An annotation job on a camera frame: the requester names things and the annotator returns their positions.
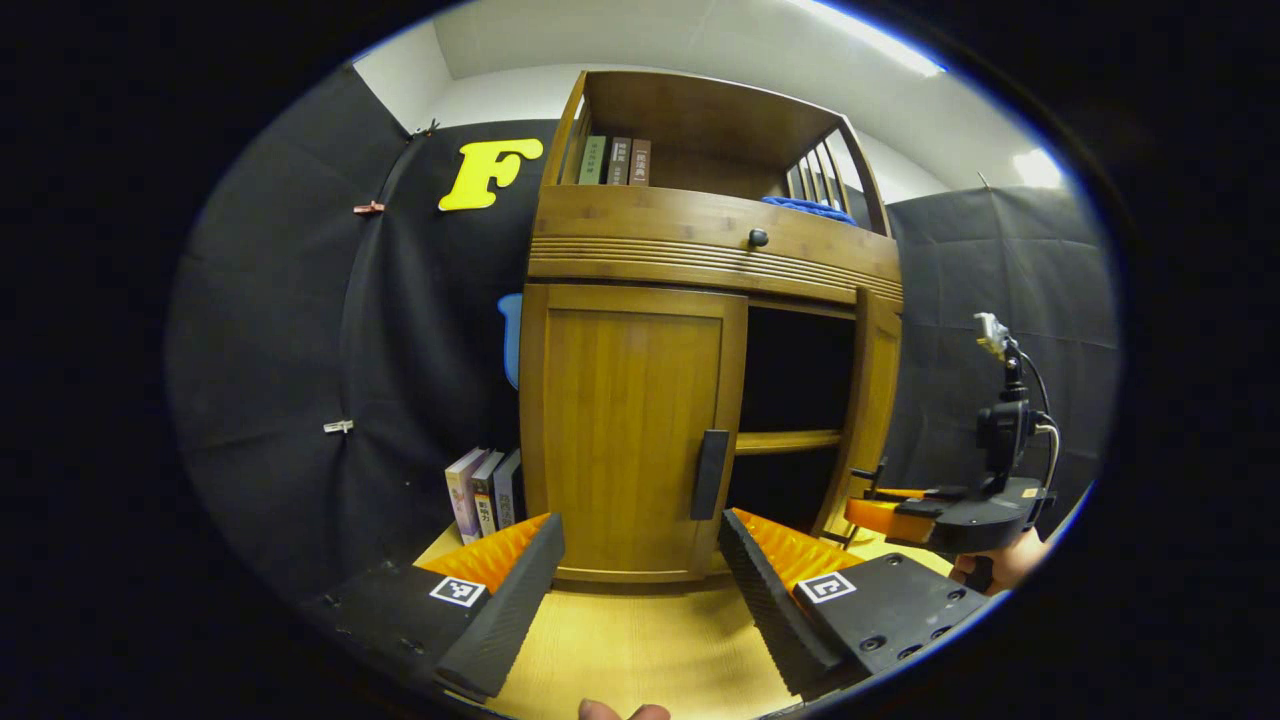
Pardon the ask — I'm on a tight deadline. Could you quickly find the wooden inner shelf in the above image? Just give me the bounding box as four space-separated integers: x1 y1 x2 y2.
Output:
735 430 843 456

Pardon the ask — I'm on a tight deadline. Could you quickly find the grey book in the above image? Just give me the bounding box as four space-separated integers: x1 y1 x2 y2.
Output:
493 449 524 529
470 451 504 536

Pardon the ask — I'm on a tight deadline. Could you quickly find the small ceiling light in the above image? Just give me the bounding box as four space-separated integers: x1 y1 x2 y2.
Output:
1012 148 1063 191

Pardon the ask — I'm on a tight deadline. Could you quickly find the wooden double-door shoe cabinet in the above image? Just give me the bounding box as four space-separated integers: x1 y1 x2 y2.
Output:
518 68 906 591

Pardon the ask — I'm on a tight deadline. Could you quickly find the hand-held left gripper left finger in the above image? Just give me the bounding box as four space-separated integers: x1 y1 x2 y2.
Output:
300 512 567 706

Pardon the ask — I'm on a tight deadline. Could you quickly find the wooden shoe cabinet door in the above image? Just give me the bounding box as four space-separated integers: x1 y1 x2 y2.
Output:
815 288 906 546
520 283 749 583

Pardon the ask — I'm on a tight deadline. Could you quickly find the wooden drawer with ribbed trim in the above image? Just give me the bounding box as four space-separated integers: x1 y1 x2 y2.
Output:
527 185 904 306

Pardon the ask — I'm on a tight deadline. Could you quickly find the blue folded towel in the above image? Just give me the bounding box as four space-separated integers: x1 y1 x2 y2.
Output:
762 195 859 226

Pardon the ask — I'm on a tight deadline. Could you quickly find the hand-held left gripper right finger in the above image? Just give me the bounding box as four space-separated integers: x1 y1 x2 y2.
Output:
717 507 993 701

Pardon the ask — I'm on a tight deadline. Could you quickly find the black backdrop cloth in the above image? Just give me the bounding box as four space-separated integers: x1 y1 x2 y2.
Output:
165 65 1121 601

